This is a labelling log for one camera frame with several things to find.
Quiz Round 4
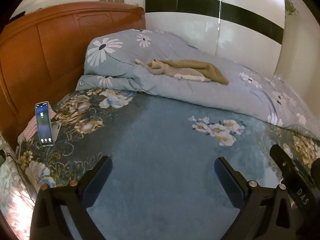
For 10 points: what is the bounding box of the pink floral sheet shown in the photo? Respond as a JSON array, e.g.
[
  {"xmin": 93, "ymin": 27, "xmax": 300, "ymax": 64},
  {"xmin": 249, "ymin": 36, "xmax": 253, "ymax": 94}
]
[{"xmin": 0, "ymin": 132, "xmax": 38, "ymax": 230}]

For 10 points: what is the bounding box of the grey and white garment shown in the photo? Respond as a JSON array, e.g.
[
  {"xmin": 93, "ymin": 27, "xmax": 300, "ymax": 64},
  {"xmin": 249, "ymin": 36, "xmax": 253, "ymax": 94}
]
[{"xmin": 135, "ymin": 59, "xmax": 210, "ymax": 83}]

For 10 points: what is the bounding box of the white phone stand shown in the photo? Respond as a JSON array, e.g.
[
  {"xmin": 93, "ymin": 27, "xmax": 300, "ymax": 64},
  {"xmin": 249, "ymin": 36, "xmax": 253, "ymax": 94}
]
[{"xmin": 51, "ymin": 121, "xmax": 62, "ymax": 140}]

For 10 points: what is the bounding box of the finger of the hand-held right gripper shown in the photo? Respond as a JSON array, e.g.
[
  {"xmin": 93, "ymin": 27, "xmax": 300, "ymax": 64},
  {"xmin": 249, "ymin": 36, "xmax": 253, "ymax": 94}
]
[{"xmin": 269, "ymin": 144, "xmax": 299, "ymax": 180}]

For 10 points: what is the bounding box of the smartphone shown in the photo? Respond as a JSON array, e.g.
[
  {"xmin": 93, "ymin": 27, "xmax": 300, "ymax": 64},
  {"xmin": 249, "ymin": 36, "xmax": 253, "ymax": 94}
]
[{"xmin": 35, "ymin": 101, "xmax": 55, "ymax": 147}]

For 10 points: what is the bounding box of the light blue floral quilt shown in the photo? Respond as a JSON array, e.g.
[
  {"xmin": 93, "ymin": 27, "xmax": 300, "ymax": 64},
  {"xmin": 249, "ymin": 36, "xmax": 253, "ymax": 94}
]
[{"xmin": 76, "ymin": 29, "xmax": 320, "ymax": 140}]

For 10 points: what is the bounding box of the tan knitted cloth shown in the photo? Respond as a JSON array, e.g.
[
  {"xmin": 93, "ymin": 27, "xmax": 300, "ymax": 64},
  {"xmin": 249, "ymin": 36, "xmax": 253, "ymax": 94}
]
[{"xmin": 147, "ymin": 59, "xmax": 229, "ymax": 85}]

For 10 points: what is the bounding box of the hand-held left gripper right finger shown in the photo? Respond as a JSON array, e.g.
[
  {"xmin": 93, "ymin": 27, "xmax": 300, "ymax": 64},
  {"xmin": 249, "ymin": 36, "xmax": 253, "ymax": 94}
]
[{"xmin": 214, "ymin": 157, "xmax": 298, "ymax": 240}]

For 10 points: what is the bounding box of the pink checkered cloth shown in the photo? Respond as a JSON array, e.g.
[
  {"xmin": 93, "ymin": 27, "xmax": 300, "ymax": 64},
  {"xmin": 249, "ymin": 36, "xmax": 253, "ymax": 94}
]
[{"xmin": 17, "ymin": 105, "xmax": 57, "ymax": 144}]

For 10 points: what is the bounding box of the wooden headboard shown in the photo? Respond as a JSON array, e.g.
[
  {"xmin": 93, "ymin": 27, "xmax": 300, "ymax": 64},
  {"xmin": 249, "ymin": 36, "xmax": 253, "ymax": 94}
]
[{"xmin": 0, "ymin": 1, "xmax": 147, "ymax": 150}]

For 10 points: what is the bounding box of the black cable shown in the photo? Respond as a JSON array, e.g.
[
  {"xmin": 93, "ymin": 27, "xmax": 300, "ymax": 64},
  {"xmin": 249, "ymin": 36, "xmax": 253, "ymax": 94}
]
[{"xmin": 0, "ymin": 149, "xmax": 38, "ymax": 203}]

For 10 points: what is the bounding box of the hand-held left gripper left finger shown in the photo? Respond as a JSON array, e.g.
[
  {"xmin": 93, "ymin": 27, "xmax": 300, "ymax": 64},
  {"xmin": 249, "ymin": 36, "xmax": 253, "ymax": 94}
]
[{"xmin": 30, "ymin": 156, "xmax": 112, "ymax": 240}]

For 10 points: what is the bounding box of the white wardrobe with dark stripe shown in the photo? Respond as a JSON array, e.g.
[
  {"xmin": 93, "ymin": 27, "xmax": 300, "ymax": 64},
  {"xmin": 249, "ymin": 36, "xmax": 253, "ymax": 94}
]
[{"xmin": 144, "ymin": 0, "xmax": 287, "ymax": 78}]

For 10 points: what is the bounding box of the blue floral bed sheet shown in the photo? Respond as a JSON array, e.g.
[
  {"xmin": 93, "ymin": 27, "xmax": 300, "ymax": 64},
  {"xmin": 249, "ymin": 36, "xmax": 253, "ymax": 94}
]
[{"xmin": 15, "ymin": 89, "xmax": 320, "ymax": 240}]

